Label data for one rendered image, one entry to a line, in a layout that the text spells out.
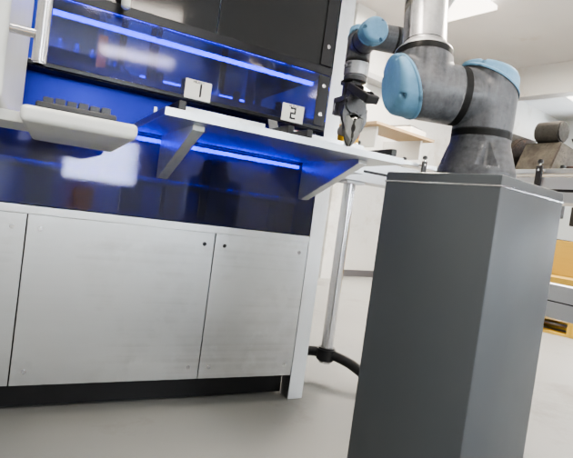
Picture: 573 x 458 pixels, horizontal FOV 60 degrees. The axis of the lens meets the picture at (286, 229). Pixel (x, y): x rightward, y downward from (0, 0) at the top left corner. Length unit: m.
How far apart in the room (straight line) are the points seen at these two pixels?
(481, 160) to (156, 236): 0.99
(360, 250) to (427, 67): 5.32
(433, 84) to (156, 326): 1.10
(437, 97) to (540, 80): 6.59
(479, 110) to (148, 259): 1.04
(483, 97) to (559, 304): 1.13
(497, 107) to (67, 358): 1.31
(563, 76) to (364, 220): 3.15
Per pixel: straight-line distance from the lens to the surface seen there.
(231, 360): 1.75
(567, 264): 4.88
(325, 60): 1.85
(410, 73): 0.98
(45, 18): 1.03
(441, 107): 1.00
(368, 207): 6.26
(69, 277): 1.56
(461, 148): 1.02
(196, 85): 1.63
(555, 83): 7.47
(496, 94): 1.04
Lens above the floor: 0.68
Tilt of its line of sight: 2 degrees down
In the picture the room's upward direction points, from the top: 8 degrees clockwise
